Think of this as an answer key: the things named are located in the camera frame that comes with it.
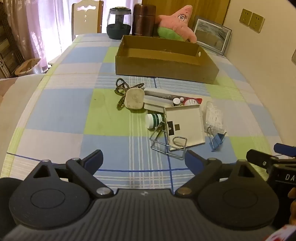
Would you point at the pink starfish plush toy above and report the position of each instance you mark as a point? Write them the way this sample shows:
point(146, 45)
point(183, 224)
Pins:
point(178, 25)

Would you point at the gold wall socket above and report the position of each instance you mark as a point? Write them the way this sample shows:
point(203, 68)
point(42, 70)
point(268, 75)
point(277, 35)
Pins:
point(245, 16)
point(257, 22)

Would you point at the pink lace curtain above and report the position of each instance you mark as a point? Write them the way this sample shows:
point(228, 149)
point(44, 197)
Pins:
point(46, 27)

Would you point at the white oblong device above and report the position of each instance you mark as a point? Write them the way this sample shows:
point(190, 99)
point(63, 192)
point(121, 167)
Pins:
point(159, 93)

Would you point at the red blue cat toy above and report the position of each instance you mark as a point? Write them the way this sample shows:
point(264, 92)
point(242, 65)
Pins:
point(192, 101)

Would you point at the white square box lid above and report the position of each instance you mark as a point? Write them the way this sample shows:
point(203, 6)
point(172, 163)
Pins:
point(187, 125)

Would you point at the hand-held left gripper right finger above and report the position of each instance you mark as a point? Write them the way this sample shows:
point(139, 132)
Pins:
point(192, 162)

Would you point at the white green striped bottle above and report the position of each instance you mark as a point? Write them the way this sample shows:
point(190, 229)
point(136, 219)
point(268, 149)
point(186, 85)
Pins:
point(152, 121)

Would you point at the white rounded plug adapter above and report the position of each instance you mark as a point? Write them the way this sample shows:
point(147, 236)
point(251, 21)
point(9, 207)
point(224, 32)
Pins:
point(134, 98)

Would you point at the white flat box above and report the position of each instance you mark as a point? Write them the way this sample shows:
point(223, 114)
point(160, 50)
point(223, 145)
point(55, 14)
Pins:
point(155, 106)

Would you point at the glass picture frame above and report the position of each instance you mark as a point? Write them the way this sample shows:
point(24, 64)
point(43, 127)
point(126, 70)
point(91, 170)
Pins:
point(210, 34)

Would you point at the small white bottle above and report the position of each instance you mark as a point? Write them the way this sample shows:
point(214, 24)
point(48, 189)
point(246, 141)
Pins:
point(177, 101)

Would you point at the brown metal canister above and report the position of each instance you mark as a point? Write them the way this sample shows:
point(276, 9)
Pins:
point(143, 20)

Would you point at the wooden door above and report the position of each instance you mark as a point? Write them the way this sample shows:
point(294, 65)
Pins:
point(208, 9)

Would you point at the person's right hand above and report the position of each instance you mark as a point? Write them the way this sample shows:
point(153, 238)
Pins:
point(293, 209)

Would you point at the clear bag of floss picks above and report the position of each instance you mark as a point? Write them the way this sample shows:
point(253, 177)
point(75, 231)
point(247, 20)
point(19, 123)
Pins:
point(214, 115)

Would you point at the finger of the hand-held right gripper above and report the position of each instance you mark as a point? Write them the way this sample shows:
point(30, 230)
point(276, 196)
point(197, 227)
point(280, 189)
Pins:
point(283, 148)
point(256, 155)

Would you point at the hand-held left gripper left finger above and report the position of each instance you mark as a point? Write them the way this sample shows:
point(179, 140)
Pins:
point(94, 160)

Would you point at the blue binder clip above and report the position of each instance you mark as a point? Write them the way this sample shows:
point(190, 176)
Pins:
point(216, 141)

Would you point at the brown cardboard box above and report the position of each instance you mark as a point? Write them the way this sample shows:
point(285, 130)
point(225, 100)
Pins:
point(161, 67)

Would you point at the cream wooden chair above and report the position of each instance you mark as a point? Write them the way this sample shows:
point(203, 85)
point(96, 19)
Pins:
point(92, 20)

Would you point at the folded wooden rack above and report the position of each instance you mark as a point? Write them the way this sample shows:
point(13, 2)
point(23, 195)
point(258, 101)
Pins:
point(7, 46)

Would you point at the glass jar with dark lid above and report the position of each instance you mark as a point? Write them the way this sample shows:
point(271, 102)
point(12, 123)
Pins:
point(119, 30)

